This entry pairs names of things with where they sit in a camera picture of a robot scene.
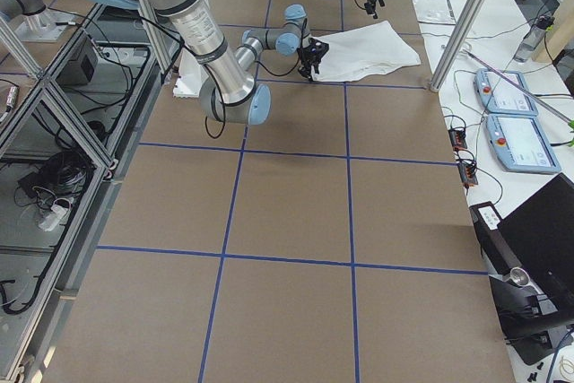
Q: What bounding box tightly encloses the white long-sleeve printed t-shirt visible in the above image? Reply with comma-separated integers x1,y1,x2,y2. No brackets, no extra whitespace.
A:
312,21,421,82

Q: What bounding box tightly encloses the clear plastic bag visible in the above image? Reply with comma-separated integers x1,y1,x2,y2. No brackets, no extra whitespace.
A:
413,0,457,25

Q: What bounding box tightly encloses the blue-grey teach pendant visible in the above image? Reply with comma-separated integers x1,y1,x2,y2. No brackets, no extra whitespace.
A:
486,114,561,174
474,68,538,118

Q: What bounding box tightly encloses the metal reacher grabber tool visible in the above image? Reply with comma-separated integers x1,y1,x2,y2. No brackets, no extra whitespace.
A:
462,48,574,129

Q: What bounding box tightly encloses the black laptop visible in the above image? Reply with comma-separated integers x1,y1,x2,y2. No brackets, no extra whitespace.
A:
470,173,573,308

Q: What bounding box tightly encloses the aluminium frame post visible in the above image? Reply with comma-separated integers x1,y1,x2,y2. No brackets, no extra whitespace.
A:
430,0,485,92

